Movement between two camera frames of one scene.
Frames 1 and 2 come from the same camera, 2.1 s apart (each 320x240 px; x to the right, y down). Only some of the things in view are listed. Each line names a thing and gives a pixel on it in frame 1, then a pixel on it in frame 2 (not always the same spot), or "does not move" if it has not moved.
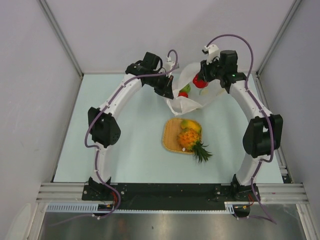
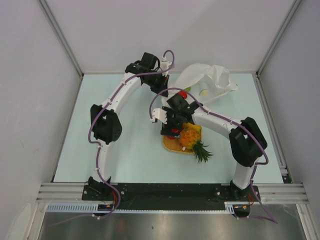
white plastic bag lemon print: x=198 y=97 does not move
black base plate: x=166 y=196 does not move
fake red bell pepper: x=199 y=83 -> x=174 y=130
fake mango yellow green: x=191 y=124 does not move
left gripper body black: x=160 y=83 does not move
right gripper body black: x=213 y=71 -> x=174 y=121
